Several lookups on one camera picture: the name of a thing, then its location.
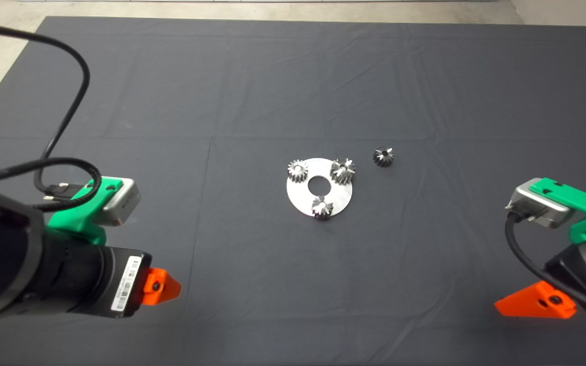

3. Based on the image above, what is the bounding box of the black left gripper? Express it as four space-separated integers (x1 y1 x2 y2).
44 238 182 320

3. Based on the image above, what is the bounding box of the small dark steel gear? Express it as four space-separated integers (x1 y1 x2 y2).
373 147 395 167

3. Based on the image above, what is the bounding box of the large steel bevel gear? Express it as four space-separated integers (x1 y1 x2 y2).
330 158 356 185

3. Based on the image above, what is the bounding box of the small matte steel gear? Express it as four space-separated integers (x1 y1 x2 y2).
287 160 308 184

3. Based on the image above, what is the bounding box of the small shiny steel gear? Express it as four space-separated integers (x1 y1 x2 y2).
311 196 334 221

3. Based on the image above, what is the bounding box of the round metal plate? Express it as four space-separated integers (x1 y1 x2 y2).
286 158 354 217

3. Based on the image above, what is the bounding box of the dark grey table cloth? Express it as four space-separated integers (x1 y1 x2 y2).
0 15 586 366

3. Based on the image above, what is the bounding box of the right grey camera box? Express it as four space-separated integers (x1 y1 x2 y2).
505 178 576 229

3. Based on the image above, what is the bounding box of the grey camera box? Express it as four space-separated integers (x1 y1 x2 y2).
505 178 576 229
101 178 141 227

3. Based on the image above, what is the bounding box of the left grey camera box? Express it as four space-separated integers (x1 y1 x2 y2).
101 178 141 227

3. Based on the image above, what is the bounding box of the left green camera mount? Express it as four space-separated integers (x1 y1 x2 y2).
48 176 123 246

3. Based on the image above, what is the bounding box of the braided black left cable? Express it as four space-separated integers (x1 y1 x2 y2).
0 158 103 212

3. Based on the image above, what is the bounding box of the thin black left cable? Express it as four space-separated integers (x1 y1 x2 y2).
0 21 91 201

